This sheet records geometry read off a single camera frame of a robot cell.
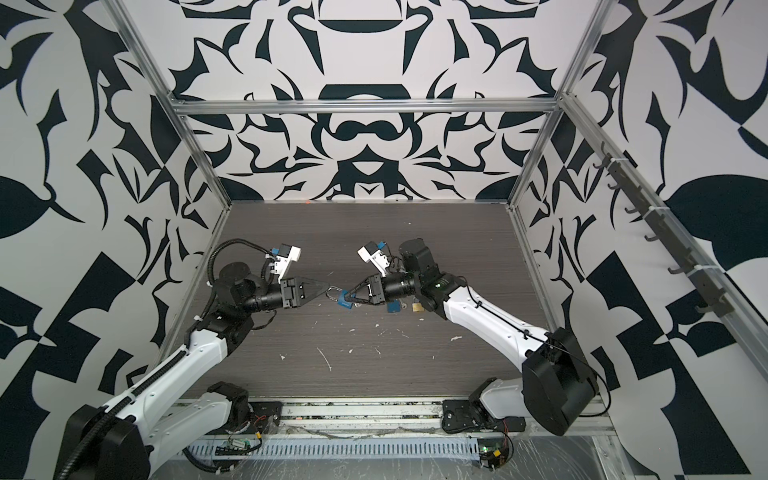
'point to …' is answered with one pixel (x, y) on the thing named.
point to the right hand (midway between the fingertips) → (349, 301)
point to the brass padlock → (417, 307)
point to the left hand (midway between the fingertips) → (329, 283)
